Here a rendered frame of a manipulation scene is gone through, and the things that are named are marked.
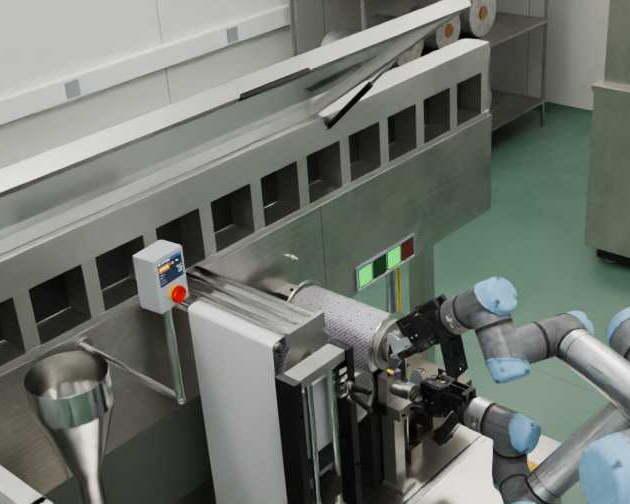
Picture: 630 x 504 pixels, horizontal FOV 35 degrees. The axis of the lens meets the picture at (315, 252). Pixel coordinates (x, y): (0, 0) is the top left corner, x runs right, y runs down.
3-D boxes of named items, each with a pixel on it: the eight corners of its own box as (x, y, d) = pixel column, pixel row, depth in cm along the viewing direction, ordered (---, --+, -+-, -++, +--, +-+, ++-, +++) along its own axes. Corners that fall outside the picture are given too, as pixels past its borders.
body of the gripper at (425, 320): (414, 307, 211) (450, 288, 202) (435, 342, 211) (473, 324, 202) (392, 323, 207) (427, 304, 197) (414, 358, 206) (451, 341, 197)
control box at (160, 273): (169, 317, 164) (160, 264, 160) (140, 308, 168) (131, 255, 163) (197, 298, 169) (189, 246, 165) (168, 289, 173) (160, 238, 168)
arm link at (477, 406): (498, 424, 220) (477, 443, 214) (480, 416, 222) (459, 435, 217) (498, 396, 216) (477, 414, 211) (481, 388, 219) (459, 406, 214)
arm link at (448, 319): (487, 319, 198) (464, 337, 193) (472, 326, 202) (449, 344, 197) (467, 287, 199) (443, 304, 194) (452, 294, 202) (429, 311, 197)
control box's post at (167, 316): (180, 402, 177) (164, 305, 168) (174, 399, 178) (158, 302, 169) (186, 398, 178) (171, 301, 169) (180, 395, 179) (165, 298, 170)
